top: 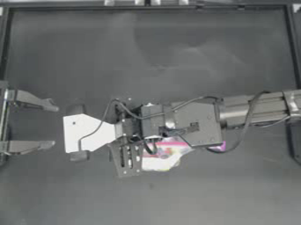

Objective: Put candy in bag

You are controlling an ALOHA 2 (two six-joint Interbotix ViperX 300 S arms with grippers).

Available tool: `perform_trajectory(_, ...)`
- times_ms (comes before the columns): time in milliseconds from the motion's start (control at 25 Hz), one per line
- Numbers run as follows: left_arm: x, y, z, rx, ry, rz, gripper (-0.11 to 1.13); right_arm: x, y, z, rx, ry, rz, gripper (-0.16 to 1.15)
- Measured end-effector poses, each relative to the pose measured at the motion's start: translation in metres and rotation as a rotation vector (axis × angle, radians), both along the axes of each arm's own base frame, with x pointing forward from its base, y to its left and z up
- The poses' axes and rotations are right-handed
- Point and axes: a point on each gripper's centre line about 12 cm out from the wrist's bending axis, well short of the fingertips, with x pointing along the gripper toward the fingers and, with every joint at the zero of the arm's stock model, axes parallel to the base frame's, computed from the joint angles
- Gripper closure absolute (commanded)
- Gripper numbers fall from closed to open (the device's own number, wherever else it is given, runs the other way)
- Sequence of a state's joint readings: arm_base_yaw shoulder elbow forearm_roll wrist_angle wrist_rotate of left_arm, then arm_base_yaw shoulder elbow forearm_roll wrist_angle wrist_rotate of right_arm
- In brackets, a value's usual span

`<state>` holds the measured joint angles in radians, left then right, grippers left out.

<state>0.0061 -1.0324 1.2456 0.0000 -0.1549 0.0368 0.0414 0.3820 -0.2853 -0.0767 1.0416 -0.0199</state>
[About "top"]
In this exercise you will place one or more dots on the clear bag with pink zip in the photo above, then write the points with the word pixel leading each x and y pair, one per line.
pixel 160 164

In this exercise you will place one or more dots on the pink white wrapped sweet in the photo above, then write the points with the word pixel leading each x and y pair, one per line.
pixel 222 145

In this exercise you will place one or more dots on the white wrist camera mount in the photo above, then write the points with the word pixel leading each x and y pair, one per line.
pixel 85 132

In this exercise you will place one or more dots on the grey metal bracket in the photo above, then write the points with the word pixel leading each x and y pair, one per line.
pixel 183 2

